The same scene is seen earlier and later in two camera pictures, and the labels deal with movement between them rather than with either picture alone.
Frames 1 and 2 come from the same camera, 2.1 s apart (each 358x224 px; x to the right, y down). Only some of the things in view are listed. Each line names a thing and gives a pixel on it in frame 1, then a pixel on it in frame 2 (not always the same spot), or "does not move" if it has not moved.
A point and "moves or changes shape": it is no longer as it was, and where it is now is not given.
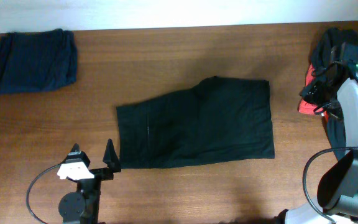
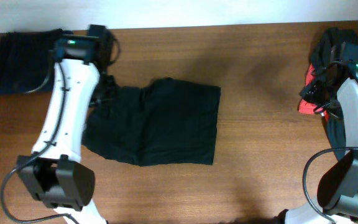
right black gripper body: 321,94 does not move
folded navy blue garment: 34,61 does not move
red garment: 304,107 does not move
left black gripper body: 91,188 → 103,93
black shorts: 222,119 moves or changes shape
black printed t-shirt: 346,44 does not move
